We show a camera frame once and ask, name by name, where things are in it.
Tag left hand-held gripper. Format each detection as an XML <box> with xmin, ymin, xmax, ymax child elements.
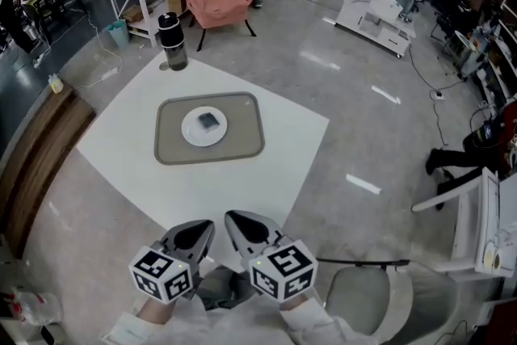
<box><xmin>128</xmin><ymin>219</ymin><xmax>216</xmax><ymax>303</ymax></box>

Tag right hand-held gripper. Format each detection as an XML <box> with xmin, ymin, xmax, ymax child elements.
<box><xmin>224</xmin><ymin>209</ymin><xmax>319</xmax><ymax>302</ymax></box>

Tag white round plate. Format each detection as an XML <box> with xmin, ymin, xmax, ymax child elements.
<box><xmin>180</xmin><ymin>106</ymin><xmax>229</xmax><ymax>148</ymax></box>

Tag small dark object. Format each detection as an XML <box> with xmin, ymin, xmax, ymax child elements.
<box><xmin>196</xmin><ymin>112</ymin><xmax>219</xmax><ymax>133</ymax></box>

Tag person's right forearm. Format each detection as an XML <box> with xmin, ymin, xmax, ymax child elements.
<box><xmin>278</xmin><ymin>292</ymin><xmax>356</xmax><ymax>345</ymax></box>

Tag person's left forearm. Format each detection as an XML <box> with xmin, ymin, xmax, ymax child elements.
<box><xmin>100</xmin><ymin>297</ymin><xmax>181</xmax><ymax>345</ymax></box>

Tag pale yellow round object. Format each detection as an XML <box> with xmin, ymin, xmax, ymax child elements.
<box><xmin>482</xmin><ymin>242</ymin><xmax>497</xmax><ymax>270</ymax></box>

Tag person's grey trousers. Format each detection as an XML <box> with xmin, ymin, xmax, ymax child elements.
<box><xmin>197</xmin><ymin>266</ymin><xmax>259</xmax><ymax>310</ymax></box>

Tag person's white coat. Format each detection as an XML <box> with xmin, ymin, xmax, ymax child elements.
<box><xmin>99</xmin><ymin>294</ymin><xmax>380</xmax><ymax>345</ymax></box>

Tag grey rounded placemat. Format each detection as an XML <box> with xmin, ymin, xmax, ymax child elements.
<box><xmin>153</xmin><ymin>91</ymin><xmax>267</xmax><ymax>166</ymax></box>

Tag white square table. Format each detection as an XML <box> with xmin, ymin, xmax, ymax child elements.
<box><xmin>76</xmin><ymin>52</ymin><xmax>330</xmax><ymax>271</ymax></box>

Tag grey office chair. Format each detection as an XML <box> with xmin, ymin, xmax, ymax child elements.
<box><xmin>317</xmin><ymin>258</ymin><xmax>460</xmax><ymax>345</ymax></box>

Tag clear plastic bag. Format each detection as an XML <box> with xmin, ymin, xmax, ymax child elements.
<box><xmin>10</xmin><ymin>286</ymin><xmax>64</xmax><ymax>326</ymax></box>

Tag dark cylindrical bottle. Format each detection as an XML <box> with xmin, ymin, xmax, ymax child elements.
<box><xmin>157</xmin><ymin>11</ymin><xmax>190</xmax><ymax>72</ymax></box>

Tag small yellow bottle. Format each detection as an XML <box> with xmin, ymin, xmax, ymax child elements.
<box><xmin>48</xmin><ymin>73</ymin><xmax>65</xmax><ymax>95</ymax></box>

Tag white side table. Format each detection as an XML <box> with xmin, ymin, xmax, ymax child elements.
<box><xmin>411</xmin><ymin>167</ymin><xmax>517</xmax><ymax>278</ymax></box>

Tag teal waste bin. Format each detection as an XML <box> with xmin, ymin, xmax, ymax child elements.
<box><xmin>106</xmin><ymin>20</ymin><xmax>131</xmax><ymax>49</ymax></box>

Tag white low cabinet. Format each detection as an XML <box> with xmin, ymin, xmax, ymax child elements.
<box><xmin>334</xmin><ymin>0</ymin><xmax>417</xmax><ymax>57</ymax></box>

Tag white box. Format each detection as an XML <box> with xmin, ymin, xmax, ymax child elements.
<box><xmin>369</xmin><ymin>0</ymin><xmax>404</xmax><ymax>18</ymax></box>

